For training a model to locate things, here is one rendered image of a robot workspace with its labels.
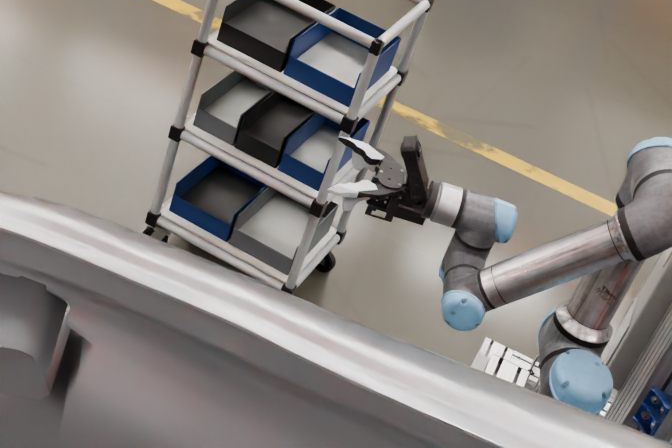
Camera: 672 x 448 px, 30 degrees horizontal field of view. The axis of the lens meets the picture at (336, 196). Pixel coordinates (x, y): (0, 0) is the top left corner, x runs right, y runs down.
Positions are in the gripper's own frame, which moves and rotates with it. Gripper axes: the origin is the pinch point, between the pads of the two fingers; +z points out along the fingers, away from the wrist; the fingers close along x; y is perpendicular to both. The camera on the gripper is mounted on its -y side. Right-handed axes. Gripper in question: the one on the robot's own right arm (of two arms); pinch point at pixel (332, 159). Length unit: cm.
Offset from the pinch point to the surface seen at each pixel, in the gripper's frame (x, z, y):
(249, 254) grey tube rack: 92, 7, 122
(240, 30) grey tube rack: 108, 28, 56
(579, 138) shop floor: 254, -114, 161
